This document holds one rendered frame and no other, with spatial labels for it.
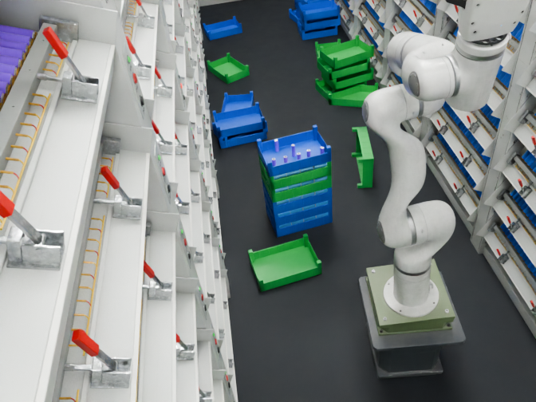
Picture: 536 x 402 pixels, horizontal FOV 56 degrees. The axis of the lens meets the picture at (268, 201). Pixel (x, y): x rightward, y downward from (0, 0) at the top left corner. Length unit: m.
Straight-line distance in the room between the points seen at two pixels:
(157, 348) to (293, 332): 1.40
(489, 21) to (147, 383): 0.78
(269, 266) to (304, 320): 0.34
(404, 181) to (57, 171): 1.11
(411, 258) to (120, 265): 1.13
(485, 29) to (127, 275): 0.68
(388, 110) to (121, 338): 0.98
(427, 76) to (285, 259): 1.63
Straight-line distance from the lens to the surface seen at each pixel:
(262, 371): 2.13
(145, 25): 1.37
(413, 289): 1.77
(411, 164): 1.47
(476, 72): 0.98
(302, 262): 2.43
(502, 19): 0.94
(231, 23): 4.82
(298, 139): 2.46
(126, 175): 0.85
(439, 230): 1.58
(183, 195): 1.40
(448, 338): 1.90
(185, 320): 1.12
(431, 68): 0.97
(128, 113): 0.86
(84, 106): 0.65
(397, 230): 1.53
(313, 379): 2.10
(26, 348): 0.41
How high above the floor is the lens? 1.85
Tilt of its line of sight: 42 degrees down
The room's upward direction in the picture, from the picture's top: 8 degrees counter-clockwise
